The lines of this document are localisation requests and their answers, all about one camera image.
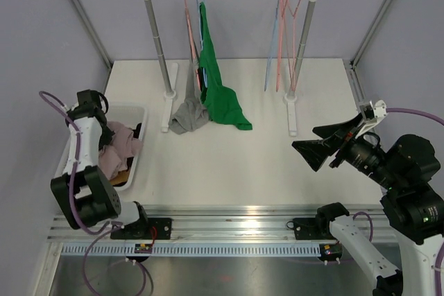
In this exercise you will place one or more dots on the blue hanger of green top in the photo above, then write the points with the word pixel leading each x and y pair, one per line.
pixel 201 40

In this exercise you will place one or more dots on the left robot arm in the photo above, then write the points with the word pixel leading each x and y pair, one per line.
pixel 86 211

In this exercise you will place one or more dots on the silver clothes rack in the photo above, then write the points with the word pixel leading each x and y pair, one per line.
pixel 169 75

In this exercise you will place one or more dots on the pink hanger of black top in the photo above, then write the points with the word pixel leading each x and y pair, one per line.
pixel 290 45

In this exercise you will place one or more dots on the aluminium frame post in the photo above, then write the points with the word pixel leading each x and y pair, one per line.
pixel 382 12
pixel 91 33

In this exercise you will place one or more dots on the pink hanger of brown top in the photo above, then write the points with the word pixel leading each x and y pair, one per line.
pixel 282 6

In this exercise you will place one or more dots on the blue hanger of mauve top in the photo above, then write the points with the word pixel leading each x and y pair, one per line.
pixel 271 51

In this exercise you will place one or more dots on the grey tank top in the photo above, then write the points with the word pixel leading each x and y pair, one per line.
pixel 191 114

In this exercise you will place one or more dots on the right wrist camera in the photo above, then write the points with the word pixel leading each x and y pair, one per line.
pixel 373 113

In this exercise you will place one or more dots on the black tank top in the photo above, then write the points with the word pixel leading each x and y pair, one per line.
pixel 135 145

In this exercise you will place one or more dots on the white slotted cable duct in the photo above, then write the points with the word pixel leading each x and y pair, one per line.
pixel 205 249

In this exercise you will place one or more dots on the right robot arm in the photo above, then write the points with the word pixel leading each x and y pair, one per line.
pixel 413 209

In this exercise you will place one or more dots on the pink hanger of grey top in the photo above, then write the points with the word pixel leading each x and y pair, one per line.
pixel 194 54

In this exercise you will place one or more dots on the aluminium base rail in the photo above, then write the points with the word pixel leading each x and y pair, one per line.
pixel 232 224

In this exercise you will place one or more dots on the white plastic basket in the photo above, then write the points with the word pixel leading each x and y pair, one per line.
pixel 89 132

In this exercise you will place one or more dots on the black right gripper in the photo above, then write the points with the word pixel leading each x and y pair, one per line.
pixel 316 151

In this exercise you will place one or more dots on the brown tank top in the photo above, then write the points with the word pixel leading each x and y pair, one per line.
pixel 122 179

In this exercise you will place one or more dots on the right aluminium frame post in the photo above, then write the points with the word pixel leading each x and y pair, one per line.
pixel 382 12

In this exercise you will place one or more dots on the green tank top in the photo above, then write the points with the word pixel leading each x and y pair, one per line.
pixel 220 101

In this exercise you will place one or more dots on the mauve pink tank top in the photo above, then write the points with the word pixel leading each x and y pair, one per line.
pixel 112 157

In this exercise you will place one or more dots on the left aluminium frame post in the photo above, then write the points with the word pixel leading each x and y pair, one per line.
pixel 91 33

